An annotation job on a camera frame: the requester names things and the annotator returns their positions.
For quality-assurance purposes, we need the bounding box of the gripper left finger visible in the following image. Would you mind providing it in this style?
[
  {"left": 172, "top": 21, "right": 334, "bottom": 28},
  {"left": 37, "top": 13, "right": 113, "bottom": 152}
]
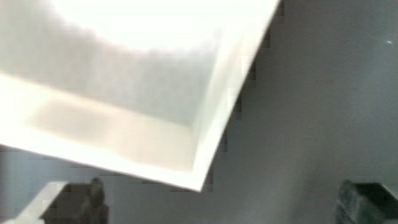
[{"left": 39, "top": 177, "right": 108, "bottom": 224}]

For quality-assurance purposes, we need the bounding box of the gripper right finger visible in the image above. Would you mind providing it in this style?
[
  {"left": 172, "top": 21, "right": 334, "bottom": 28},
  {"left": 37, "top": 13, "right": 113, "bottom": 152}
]
[{"left": 334, "top": 180, "right": 398, "bottom": 224}]

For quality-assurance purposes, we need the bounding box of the white drawer box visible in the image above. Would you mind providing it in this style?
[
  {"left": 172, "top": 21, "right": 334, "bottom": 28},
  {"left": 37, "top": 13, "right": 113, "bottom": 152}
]
[{"left": 0, "top": 0, "right": 280, "bottom": 190}]

